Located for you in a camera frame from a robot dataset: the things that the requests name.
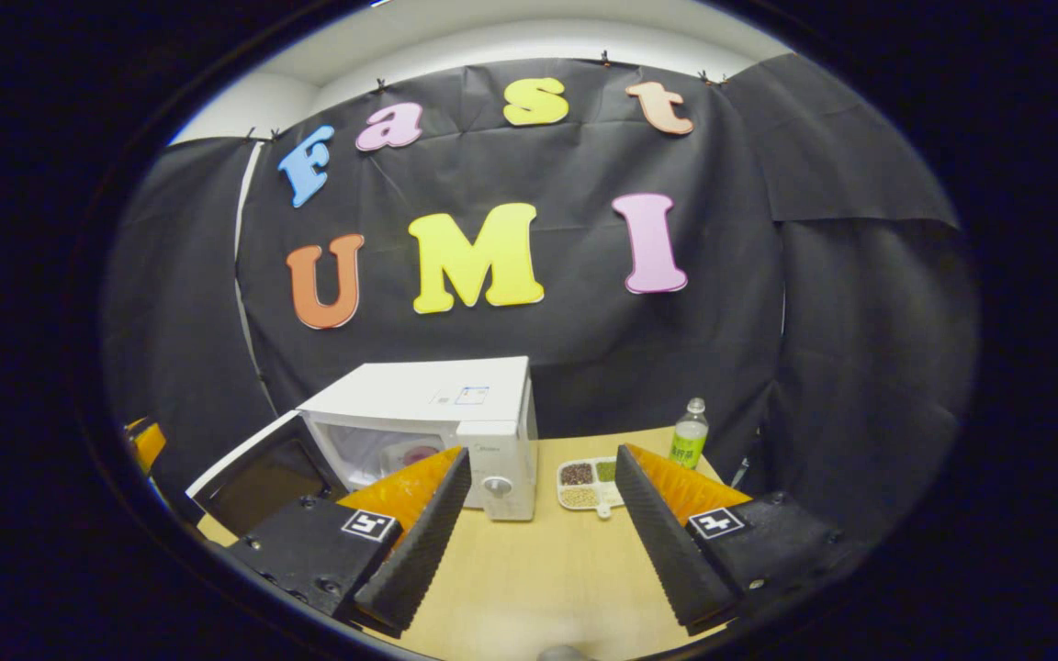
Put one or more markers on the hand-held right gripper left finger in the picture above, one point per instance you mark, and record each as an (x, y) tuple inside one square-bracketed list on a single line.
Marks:
[(423, 537)]

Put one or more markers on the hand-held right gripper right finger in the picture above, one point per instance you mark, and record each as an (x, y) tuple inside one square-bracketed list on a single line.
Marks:
[(667, 542)]

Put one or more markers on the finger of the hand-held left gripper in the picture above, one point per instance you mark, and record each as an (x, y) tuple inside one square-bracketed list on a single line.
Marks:
[(148, 445)]

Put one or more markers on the pink food slice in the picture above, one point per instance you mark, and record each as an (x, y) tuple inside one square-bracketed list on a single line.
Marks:
[(421, 455)]

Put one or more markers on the white microwave oven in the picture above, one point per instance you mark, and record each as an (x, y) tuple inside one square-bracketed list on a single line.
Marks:
[(419, 395)]

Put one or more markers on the white divided dish of beans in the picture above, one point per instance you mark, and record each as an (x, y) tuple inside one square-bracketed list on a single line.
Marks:
[(579, 496)]

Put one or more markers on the green drink bottle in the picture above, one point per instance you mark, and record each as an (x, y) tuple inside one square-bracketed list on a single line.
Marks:
[(689, 441)]

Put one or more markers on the black backdrop cloth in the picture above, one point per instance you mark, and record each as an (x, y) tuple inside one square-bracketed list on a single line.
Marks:
[(538, 367)]

